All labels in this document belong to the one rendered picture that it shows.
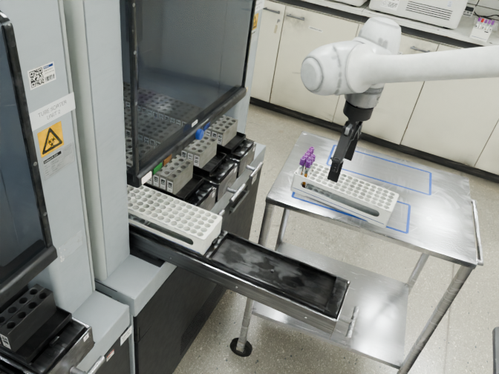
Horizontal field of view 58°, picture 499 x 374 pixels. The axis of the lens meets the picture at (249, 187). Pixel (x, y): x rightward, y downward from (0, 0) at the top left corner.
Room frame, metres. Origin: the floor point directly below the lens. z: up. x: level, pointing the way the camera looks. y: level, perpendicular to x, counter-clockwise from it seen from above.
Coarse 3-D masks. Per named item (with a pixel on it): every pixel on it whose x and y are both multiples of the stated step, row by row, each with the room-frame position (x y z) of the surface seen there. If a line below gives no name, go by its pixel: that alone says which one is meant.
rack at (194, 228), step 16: (128, 192) 0.91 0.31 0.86; (144, 192) 0.92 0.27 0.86; (160, 192) 0.93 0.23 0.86; (128, 208) 0.84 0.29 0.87; (144, 208) 0.85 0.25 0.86; (160, 208) 0.87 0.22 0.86; (176, 208) 0.88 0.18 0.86; (192, 208) 0.88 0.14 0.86; (144, 224) 0.84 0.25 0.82; (160, 224) 0.81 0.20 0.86; (176, 224) 0.82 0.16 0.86; (192, 224) 0.83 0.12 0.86; (208, 224) 0.84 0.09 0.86; (176, 240) 0.80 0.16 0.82; (192, 240) 0.78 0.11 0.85; (208, 240) 0.80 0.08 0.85
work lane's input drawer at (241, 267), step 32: (128, 224) 0.84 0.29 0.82; (160, 256) 0.79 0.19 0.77; (192, 256) 0.78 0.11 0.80; (224, 256) 0.79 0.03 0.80; (256, 256) 0.81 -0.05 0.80; (288, 256) 0.82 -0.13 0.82; (256, 288) 0.71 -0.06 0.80; (288, 288) 0.72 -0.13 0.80; (320, 288) 0.74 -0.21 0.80; (320, 320) 0.66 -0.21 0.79; (352, 320) 0.70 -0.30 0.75
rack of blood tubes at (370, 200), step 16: (320, 176) 1.10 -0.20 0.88; (320, 192) 1.09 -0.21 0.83; (336, 192) 1.04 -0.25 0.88; (352, 192) 1.05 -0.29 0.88; (368, 192) 1.06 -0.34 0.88; (384, 192) 1.07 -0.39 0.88; (336, 208) 1.04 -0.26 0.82; (352, 208) 1.02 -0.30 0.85; (368, 208) 1.06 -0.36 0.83; (384, 208) 1.00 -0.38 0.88; (384, 224) 0.99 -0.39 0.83
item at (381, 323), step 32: (288, 160) 1.25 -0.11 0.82; (320, 160) 1.29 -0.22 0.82; (352, 160) 1.32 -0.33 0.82; (384, 160) 1.36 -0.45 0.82; (288, 192) 1.08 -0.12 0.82; (416, 192) 1.19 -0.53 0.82; (448, 192) 1.22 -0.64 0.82; (352, 224) 0.98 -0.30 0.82; (416, 224) 1.03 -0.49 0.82; (448, 224) 1.05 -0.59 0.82; (320, 256) 1.39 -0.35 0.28; (448, 256) 0.91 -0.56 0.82; (480, 256) 0.98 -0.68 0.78; (352, 288) 1.24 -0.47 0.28; (384, 288) 1.27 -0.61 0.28; (448, 288) 0.92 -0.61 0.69; (288, 320) 1.04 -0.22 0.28; (384, 320) 1.11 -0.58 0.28; (384, 352) 0.97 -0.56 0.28; (416, 352) 0.90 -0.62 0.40
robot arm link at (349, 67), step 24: (336, 48) 0.95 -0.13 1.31; (360, 48) 0.94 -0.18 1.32; (480, 48) 0.89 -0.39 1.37; (312, 72) 0.91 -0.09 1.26; (336, 72) 0.91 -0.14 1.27; (360, 72) 0.91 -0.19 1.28; (384, 72) 0.88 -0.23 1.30; (408, 72) 0.87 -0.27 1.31; (432, 72) 0.87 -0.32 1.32; (456, 72) 0.86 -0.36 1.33; (480, 72) 0.86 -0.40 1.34
